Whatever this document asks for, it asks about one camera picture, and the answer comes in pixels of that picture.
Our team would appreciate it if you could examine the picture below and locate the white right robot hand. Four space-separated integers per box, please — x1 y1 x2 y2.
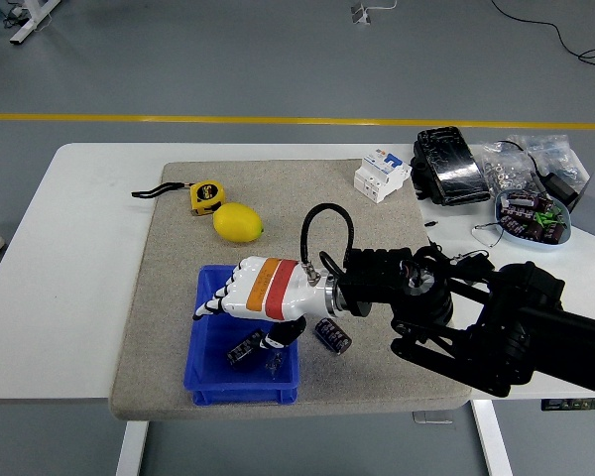
191 256 328 351

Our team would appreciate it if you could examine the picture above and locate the dark cylindrical battery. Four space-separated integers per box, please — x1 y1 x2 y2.
313 316 353 357
226 329 267 368

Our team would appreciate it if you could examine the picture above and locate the blue plastic box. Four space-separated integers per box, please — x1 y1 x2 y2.
183 263 301 407

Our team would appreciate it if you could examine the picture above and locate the yellow lemon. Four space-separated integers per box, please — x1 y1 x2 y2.
212 202 265 244

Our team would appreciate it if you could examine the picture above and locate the grey-brown mat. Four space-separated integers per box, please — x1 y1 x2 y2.
107 158 473 422

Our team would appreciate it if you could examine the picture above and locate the yellow tape measure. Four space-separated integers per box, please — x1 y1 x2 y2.
131 180 227 217

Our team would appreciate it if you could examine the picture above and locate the white circuit breaker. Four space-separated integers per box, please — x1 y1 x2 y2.
353 150 412 204

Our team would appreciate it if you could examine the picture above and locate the black case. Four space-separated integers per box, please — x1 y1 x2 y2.
409 140 447 204

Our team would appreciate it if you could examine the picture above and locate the white table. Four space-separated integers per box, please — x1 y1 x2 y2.
0 142 595 476

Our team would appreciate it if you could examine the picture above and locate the black cracked phone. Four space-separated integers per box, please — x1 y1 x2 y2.
416 125 493 206

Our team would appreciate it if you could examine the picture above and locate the clear bag of nuts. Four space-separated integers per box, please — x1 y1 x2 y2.
475 141 541 197

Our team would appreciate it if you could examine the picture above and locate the light blue bowl of batteries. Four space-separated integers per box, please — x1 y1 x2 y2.
493 187 574 253

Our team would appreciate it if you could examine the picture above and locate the black power adapter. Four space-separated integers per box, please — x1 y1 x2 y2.
544 171 584 209

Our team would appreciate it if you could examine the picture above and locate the clear bag of blue parts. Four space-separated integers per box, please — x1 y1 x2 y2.
508 132 591 182

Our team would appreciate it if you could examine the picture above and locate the metal bracket under table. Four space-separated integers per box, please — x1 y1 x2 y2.
412 410 455 425

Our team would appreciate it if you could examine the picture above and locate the thin black wire loop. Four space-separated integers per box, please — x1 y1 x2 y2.
471 220 507 248

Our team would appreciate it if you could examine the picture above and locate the silver floor bracket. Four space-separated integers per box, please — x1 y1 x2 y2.
349 0 398 25

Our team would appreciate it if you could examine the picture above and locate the white stand frame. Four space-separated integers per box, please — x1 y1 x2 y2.
8 0 63 48

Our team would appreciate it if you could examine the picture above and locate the black floor cable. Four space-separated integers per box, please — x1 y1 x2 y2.
490 0 595 74

